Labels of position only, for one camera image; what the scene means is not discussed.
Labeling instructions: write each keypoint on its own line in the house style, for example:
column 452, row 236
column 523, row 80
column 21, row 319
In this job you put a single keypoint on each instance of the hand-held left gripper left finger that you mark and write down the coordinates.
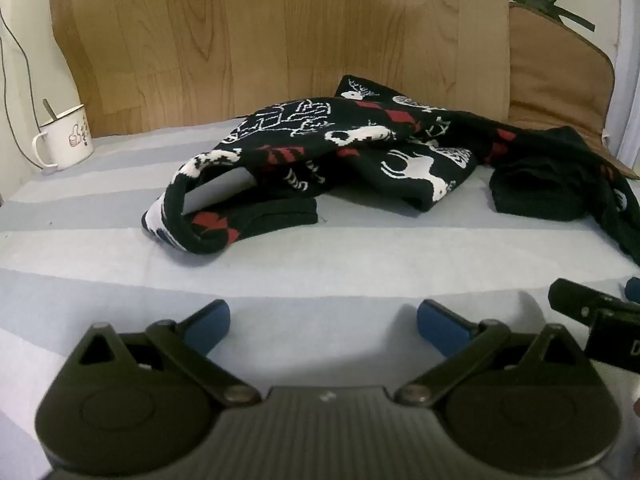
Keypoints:
column 210, row 318

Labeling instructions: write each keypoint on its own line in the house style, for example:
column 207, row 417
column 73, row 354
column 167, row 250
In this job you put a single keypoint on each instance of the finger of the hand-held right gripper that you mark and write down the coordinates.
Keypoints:
column 580, row 296
column 634, row 291

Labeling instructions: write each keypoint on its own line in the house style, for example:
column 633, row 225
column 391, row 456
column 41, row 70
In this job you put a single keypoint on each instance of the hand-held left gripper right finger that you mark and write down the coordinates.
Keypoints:
column 439, row 322

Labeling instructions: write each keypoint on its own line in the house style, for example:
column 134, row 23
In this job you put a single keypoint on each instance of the black patterned knit sweater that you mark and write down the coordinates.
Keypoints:
column 400, row 160

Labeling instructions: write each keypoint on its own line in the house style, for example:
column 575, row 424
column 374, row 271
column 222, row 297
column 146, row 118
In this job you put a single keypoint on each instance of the striped bed sheet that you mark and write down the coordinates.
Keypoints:
column 310, row 265

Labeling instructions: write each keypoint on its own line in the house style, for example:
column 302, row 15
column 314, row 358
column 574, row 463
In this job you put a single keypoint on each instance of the brown cushion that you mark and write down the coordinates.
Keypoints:
column 555, row 65

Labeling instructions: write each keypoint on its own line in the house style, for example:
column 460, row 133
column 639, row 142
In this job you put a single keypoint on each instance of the white enamel mug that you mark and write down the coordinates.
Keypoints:
column 62, row 137

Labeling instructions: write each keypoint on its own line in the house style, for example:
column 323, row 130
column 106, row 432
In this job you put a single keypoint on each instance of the metal spoon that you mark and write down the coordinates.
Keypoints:
column 48, row 110

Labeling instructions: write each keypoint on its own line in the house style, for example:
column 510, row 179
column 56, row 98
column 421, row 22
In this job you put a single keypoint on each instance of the wooden headboard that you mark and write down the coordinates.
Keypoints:
column 280, row 40

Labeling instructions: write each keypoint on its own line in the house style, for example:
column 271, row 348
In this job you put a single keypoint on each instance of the black tape strips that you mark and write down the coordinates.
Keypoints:
column 555, row 2

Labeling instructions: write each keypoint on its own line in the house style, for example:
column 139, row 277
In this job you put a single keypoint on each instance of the white window frame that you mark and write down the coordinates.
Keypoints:
column 627, row 85

